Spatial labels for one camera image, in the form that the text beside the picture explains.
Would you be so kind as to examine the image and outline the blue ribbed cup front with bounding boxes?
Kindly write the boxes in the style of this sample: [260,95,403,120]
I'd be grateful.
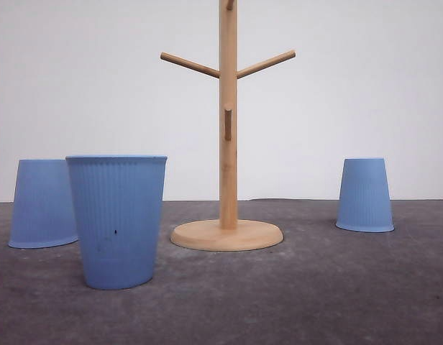
[66,155,167,290]

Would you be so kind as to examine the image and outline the blue ribbed cup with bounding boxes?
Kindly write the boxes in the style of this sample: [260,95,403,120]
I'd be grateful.
[66,155,167,290]
[8,159,78,249]
[335,158,395,233]

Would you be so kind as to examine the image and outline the wooden cup tree stand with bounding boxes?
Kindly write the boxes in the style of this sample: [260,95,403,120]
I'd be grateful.
[160,0,296,252]

